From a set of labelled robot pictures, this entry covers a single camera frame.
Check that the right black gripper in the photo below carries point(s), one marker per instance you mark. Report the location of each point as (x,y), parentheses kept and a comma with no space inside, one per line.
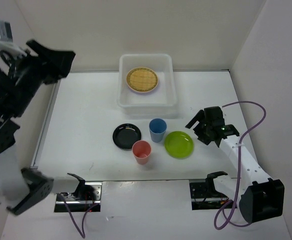
(200,117)

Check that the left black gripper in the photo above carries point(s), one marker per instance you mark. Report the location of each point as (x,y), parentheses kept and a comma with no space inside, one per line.
(58,63)

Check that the green plastic plate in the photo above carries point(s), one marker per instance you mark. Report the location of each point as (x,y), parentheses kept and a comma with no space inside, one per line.
(179,144)

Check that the yellow woven pattern plate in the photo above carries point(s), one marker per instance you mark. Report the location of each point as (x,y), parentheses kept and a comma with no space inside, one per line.
(142,80)

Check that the orange plastic plate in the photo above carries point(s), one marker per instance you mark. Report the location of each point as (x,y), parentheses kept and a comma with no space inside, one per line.
(146,92)

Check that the black plate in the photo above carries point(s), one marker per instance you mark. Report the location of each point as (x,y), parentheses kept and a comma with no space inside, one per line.
(126,135)

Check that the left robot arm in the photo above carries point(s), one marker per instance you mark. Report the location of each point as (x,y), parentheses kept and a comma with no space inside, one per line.
(22,188)

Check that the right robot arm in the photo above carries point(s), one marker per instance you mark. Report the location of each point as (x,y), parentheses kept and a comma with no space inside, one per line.
(257,196)

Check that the white plastic bin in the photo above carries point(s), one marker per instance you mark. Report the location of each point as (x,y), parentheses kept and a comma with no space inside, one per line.
(161,101)

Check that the blue plastic cup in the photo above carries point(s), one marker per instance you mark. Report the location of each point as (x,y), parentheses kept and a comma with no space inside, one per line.
(157,129)

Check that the pink plastic cup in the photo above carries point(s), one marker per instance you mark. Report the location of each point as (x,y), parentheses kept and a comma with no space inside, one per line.
(141,151)

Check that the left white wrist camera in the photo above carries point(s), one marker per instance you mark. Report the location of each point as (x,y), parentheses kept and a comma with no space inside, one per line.
(6,40)

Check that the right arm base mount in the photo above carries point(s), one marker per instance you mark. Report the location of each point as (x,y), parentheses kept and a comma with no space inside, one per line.
(203,199)

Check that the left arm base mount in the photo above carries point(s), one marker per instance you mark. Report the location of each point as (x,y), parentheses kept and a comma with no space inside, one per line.
(90,195)

